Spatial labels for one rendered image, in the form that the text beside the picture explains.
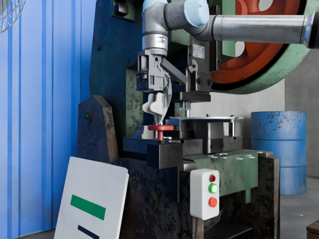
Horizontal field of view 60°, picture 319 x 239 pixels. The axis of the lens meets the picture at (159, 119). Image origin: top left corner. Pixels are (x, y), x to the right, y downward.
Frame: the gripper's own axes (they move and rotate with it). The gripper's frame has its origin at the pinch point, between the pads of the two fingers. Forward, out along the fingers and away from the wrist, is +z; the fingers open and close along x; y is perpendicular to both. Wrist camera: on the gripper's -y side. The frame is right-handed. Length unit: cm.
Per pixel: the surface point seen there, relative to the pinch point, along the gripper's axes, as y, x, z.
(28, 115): 3, -135, -4
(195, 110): -165, -138, -11
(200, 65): -34.2, -14.5, -23.0
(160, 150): 2.6, 3.0, 8.8
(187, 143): -19.8, -8.0, 8.6
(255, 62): -66, -8, -27
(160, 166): 2.5, 3.0, 13.3
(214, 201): -9.1, 13.2, 23.4
